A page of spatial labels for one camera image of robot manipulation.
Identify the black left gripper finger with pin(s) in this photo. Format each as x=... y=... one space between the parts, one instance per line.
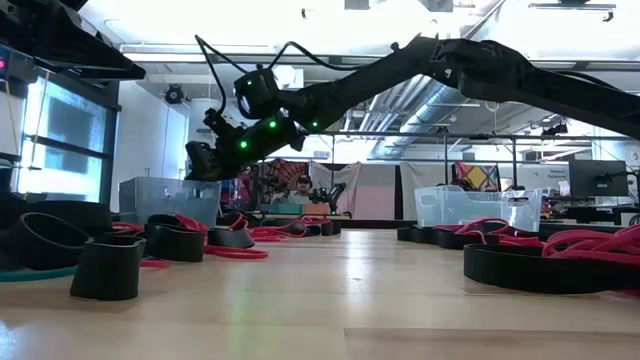
x=95 y=65

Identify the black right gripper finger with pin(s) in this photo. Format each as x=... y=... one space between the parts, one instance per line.
x=210 y=176
x=205 y=157

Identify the grey translucent plastic basket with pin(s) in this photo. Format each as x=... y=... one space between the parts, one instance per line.
x=165 y=202

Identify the teal rubber band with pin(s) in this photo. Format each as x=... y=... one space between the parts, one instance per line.
x=35 y=275

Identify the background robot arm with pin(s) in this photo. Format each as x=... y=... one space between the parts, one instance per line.
x=335 y=192

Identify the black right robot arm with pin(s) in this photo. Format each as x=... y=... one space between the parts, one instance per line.
x=375 y=80

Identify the large black rubber band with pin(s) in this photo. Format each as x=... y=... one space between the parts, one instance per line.
x=525 y=272
x=460 y=241

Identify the white round column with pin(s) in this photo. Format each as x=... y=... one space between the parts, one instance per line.
x=200 y=120

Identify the person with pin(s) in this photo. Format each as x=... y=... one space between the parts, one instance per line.
x=303 y=192

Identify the white ceiling unit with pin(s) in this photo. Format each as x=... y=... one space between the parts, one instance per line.
x=295 y=77

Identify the round black ceiling fixture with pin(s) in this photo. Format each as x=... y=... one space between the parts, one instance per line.
x=174 y=95

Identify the large glass window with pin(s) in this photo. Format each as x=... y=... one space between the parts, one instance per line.
x=65 y=130

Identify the teal box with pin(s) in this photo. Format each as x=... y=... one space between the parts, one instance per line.
x=280 y=209

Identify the orange box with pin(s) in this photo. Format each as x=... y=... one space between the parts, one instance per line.
x=315 y=209

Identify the white hanging cloth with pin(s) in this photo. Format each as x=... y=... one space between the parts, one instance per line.
x=345 y=175
x=425 y=175

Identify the pale partition panel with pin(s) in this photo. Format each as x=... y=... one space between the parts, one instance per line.
x=375 y=195

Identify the black pipe rack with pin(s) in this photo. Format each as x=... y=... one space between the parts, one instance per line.
x=450 y=136

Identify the clear plastic basket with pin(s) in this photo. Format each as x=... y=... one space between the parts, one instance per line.
x=465 y=207

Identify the geometric colourful tapestry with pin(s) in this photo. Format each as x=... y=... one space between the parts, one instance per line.
x=477 y=177

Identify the black ceiling spotlight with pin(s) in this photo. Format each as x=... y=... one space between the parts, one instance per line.
x=555 y=130

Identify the black computer monitor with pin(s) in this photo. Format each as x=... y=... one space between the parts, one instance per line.
x=597 y=177

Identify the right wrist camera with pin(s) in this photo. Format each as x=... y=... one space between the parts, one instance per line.
x=220 y=125

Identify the mandala wall tapestry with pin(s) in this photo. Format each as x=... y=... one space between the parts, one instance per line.
x=280 y=172

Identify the white wall sign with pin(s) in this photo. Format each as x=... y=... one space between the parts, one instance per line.
x=545 y=175

